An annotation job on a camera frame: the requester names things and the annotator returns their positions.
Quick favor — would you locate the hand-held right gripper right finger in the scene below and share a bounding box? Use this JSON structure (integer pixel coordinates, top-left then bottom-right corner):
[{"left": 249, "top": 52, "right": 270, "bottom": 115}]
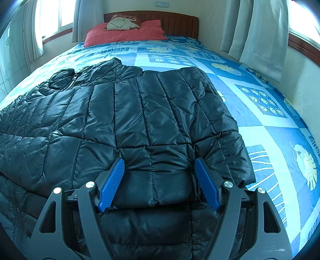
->
[{"left": 194, "top": 157, "right": 294, "bottom": 260}]

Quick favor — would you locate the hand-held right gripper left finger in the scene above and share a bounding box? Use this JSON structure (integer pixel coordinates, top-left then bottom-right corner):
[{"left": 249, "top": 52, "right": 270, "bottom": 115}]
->
[{"left": 26, "top": 157, "right": 125, "bottom": 260}]

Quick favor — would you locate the black puffer jacket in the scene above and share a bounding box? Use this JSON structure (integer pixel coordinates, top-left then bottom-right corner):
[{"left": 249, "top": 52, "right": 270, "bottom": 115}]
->
[{"left": 0, "top": 57, "right": 257, "bottom": 260}]

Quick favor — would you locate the blue patterned bed sheet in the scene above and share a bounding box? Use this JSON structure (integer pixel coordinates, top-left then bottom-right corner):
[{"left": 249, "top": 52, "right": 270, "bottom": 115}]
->
[{"left": 0, "top": 34, "right": 320, "bottom": 260}]

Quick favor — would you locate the red pillow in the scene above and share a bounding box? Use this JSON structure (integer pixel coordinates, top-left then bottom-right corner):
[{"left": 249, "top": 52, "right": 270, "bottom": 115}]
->
[{"left": 84, "top": 20, "right": 168, "bottom": 48}]

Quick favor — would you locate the grey curtain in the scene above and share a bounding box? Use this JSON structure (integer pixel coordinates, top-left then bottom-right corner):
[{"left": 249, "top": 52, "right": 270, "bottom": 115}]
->
[
  {"left": 72, "top": 0, "right": 104, "bottom": 43},
  {"left": 220, "top": 0, "right": 291, "bottom": 83}
]

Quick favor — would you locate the cream patterned pillow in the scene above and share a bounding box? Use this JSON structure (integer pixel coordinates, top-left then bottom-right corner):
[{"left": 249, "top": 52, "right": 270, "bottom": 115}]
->
[{"left": 106, "top": 14, "right": 143, "bottom": 31}]

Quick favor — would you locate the brown wooden headboard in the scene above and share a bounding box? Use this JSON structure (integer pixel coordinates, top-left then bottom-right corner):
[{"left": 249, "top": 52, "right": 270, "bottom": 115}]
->
[{"left": 104, "top": 11, "right": 200, "bottom": 40}]

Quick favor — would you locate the white sheer curtain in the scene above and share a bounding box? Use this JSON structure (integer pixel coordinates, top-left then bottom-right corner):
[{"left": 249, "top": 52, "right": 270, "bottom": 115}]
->
[{"left": 23, "top": 0, "right": 45, "bottom": 62}]

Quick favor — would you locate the white patterned wardrobe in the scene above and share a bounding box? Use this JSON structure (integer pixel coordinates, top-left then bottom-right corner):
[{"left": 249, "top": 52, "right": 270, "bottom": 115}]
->
[{"left": 0, "top": 12, "right": 27, "bottom": 84}]

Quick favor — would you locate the wood-framed window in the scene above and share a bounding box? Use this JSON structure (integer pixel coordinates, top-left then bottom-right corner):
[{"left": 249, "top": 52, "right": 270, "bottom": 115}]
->
[
  {"left": 287, "top": 0, "right": 320, "bottom": 52},
  {"left": 35, "top": 0, "right": 75, "bottom": 42}
]

